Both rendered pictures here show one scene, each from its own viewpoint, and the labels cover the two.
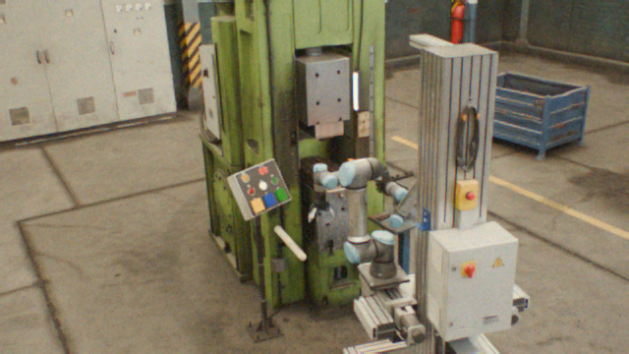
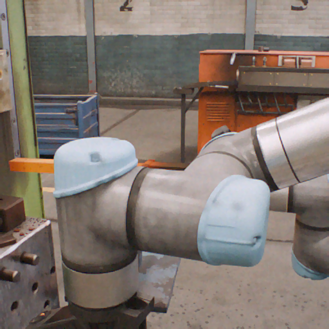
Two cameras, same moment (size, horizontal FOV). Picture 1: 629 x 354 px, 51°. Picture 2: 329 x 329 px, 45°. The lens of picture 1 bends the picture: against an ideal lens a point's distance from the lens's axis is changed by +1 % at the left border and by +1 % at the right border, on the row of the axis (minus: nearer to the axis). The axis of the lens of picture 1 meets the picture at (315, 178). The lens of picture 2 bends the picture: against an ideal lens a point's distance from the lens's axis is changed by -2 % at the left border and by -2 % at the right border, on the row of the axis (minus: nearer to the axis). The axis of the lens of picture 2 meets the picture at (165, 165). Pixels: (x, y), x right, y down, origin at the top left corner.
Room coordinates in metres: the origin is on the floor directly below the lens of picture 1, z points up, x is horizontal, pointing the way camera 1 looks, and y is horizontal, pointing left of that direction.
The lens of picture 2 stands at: (3.15, 0.19, 1.38)
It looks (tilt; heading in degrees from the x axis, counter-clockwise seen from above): 18 degrees down; 311
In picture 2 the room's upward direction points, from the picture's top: straight up
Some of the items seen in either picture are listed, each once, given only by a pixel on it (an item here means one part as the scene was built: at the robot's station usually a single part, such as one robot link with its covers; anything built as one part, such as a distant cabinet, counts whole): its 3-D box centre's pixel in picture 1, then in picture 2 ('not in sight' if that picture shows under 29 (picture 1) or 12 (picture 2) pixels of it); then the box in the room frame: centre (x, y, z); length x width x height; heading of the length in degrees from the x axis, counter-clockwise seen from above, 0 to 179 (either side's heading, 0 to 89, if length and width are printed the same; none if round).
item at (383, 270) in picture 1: (382, 264); not in sight; (3.02, -0.34, 0.87); 0.15 x 0.15 x 0.10
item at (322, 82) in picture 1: (320, 85); not in sight; (4.20, -0.06, 1.56); 0.42 x 0.39 x 0.40; 23
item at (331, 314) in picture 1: (336, 307); not in sight; (3.95, -0.12, 0.01); 0.58 x 0.39 x 0.01; 113
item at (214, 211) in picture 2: (330, 179); (205, 209); (3.35, -0.08, 1.23); 0.11 x 0.11 x 0.08; 22
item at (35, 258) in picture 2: not in sight; (29, 259); (3.96, -0.24, 0.87); 0.04 x 0.03 x 0.03; 23
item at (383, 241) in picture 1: (381, 245); not in sight; (3.02, -0.34, 0.98); 0.13 x 0.12 x 0.14; 112
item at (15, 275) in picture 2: not in sight; (9, 275); (3.93, -0.17, 0.87); 0.04 x 0.03 x 0.03; 23
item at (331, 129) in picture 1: (315, 121); not in sight; (4.18, -0.02, 1.32); 0.42 x 0.20 x 0.10; 23
